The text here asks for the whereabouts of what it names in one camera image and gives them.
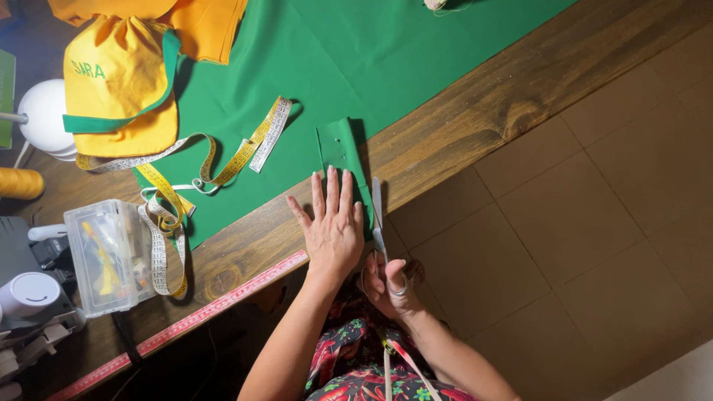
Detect person's left hand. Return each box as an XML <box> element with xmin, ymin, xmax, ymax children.
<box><xmin>286</xmin><ymin>165</ymin><xmax>365</xmax><ymax>274</ymax></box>

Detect person's right hand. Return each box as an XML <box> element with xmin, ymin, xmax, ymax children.
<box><xmin>361</xmin><ymin>251</ymin><xmax>426</xmax><ymax>323</ymax></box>

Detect silver scissors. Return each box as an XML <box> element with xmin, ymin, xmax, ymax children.
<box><xmin>361</xmin><ymin>176</ymin><xmax>409</xmax><ymax>297</ymax></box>

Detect green fabric piece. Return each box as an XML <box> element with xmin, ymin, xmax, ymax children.
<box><xmin>315</xmin><ymin>117</ymin><xmax>376</xmax><ymax>241</ymax></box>

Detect tape worn round neck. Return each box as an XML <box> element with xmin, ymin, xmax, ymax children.
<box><xmin>379</xmin><ymin>329</ymin><xmax>442</xmax><ymax>401</ymax></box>

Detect floral patterned dress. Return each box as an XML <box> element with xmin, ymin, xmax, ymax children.
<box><xmin>303</xmin><ymin>281</ymin><xmax>480</xmax><ymax>401</ymax></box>

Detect yellow measuring tape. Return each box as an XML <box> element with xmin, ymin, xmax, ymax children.
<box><xmin>76</xmin><ymin>96</ymin><xmax>293</xmax><ymax>299</ymax></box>

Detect large green fabric sheet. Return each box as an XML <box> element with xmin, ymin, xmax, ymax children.
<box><xmin>133</xmin><ymin>0</ymin><xmax>578</xmax><ymax>251</ymax></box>

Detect red ruler strip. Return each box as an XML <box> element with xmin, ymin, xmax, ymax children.
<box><xmin>46</xmin><ymin>250</ymin><xmax>309</xmax><ymax>401</ymax></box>

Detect clear plastic sewing box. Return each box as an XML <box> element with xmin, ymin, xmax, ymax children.
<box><xmin>63</xmin><ymin>199</ymin><xmax>158</xmax><ymax>319</ymax></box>

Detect pale thread ball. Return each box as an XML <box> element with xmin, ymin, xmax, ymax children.
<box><xmin>423</xmin><ymin>0</ymin><xmax>474</xmax><ymax>16</ymax></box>

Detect orange-yellow fabric piece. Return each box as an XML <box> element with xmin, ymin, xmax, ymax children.
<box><xmin>47</xmin><ymin>0</ymin><xmax>249</xmax><ymax>65</ymax></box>

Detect yellow bag with green trim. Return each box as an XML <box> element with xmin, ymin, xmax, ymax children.
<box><xmin>62</xmin><ymin>14</ymin><xmax>182</xmax><ymax>159</ymax></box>

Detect grey sewing machine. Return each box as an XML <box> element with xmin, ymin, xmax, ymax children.
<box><xmin>0</xmin><ymin>216</ymin><xmax>88</xmax><ymax>401</ymax></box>

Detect white round lamp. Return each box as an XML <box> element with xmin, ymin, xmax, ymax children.
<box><xmin>0</xmin><ymin>78</ymin><xmax>79</xmax><ymax>162</ymax></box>

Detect white cylinder cap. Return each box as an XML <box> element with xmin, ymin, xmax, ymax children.
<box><xmin>0</xmin><ymin>272</ymin><xmax>61</xmax><ymax>318</ymax></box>

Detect yellow thread spool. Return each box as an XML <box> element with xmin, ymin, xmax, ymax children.
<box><xmin>0</xmin><ymin>167</ymin><xmax>45</xmax><ymax>200</ymax></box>

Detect green book edge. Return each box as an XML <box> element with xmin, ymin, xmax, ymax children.
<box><xmin>0</xmin><ymin>49</ymin><xmax>16</xmax><ymax>150</ymax></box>

